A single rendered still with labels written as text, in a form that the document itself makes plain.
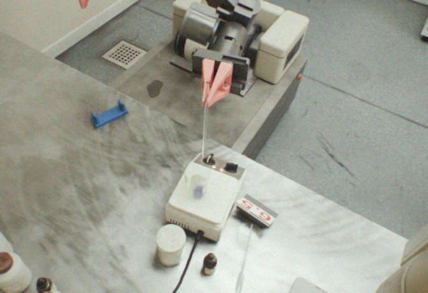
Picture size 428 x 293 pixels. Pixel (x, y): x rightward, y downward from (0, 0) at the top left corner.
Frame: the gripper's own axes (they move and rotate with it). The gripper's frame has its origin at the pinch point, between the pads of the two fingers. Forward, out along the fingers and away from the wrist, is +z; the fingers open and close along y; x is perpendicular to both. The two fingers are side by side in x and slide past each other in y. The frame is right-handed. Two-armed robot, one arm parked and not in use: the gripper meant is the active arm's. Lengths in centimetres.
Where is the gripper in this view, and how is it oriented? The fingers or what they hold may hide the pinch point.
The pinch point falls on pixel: (206, 101)
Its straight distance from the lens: 62.9
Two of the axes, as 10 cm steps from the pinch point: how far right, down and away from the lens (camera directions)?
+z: -2.6, 7.3, -6.3
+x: -0.6, 6.4, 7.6
